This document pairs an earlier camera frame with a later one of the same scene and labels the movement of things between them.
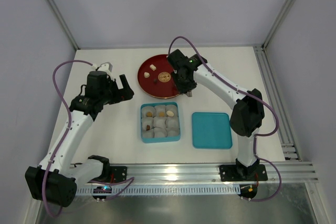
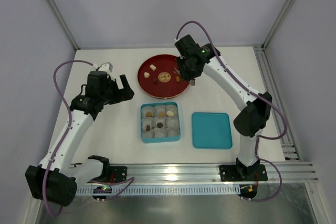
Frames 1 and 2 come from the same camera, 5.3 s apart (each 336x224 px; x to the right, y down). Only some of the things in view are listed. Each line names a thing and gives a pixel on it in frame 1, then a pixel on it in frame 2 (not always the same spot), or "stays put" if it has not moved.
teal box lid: (211, 130) stays put
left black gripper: (119, 93) stays put
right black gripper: (185, 82) to (185, 76)
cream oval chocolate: (170, 113) stays put
